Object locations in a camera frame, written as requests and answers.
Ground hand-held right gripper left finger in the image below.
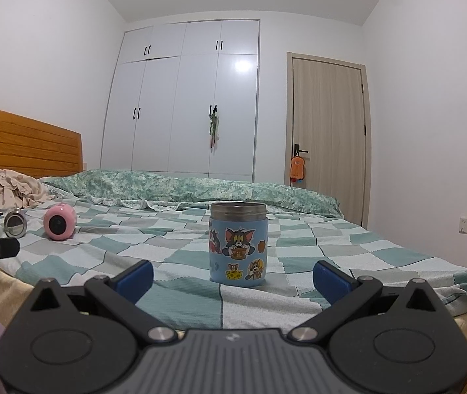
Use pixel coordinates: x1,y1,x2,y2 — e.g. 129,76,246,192
28,260,179,343

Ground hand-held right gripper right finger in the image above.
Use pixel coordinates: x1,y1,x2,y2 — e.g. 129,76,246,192
289,259,443,343

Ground blue cartoon print cup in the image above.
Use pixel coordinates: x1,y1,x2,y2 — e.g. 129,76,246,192
208,201,268,285

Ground silver metal cup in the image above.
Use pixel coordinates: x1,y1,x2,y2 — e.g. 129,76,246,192
3,209,28,238

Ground pink cup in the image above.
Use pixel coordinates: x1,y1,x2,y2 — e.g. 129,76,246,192
43,203,78,241

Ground beige mattress pad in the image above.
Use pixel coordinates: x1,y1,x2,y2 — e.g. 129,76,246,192
0,263,49,329

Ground checkered bed sheet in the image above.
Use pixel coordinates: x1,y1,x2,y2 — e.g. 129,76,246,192
0,197,467,329

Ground beige crumpled clothes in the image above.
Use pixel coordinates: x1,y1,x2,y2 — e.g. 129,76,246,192
0,168,50,211

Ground wooden headboard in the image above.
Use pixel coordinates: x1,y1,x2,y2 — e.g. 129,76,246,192
0,102,83,184

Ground orange hanging toy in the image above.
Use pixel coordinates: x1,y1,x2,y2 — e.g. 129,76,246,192
290,152,306,182

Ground green floral quilt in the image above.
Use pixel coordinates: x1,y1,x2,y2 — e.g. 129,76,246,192
37,168,345,219

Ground light wooden door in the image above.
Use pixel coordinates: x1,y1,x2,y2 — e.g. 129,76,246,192
286,51,372,229

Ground green hanging ornament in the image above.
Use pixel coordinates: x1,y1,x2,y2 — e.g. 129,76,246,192
208,106,220,149

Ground white wardrobe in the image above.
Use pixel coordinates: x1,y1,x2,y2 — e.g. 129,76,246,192
101,19,261,184

